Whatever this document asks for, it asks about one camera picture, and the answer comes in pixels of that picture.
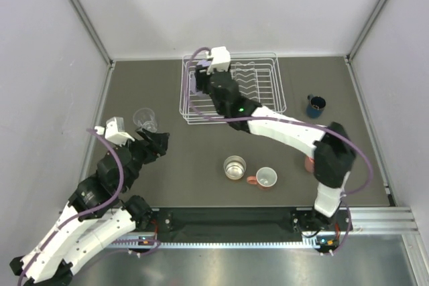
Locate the clear plastic cup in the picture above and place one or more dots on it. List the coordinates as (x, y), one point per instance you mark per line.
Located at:
(145, 118)

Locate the white wire dish rack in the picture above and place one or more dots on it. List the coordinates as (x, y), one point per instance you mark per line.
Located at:
(257, 74)

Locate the slotted cable duct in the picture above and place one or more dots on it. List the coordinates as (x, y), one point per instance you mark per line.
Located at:
(143, 242)

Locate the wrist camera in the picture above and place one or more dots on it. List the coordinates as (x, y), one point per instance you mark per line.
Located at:
(114, 131)
(219, 58)

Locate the dark blue mug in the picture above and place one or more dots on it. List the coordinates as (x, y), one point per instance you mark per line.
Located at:
(315, 107)

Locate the steel insulated tumbler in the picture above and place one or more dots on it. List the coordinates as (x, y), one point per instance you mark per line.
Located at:
(234, 167)

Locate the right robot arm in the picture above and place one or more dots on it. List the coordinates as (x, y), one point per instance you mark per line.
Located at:
(326, 146)

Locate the pink plastic cup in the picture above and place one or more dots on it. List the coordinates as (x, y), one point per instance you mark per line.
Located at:
(309, 164)

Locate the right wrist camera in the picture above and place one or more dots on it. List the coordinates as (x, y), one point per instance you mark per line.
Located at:
(219, 58)

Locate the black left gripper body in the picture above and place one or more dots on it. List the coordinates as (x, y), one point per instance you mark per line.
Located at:
(143, 154)

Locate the lavender plastic cup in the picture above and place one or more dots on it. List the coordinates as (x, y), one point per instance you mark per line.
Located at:
(202, 76)

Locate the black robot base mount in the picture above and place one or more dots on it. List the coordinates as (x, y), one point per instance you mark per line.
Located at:
(252, 224)

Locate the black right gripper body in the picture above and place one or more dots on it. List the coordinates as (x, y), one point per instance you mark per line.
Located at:
(204, 84)

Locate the pink handled mug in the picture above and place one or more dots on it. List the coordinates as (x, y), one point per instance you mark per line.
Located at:
(265, 178)

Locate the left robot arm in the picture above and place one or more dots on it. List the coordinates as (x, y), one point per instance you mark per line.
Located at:
(94, 216)

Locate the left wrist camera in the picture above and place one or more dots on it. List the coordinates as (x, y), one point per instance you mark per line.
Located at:
(114, 131)

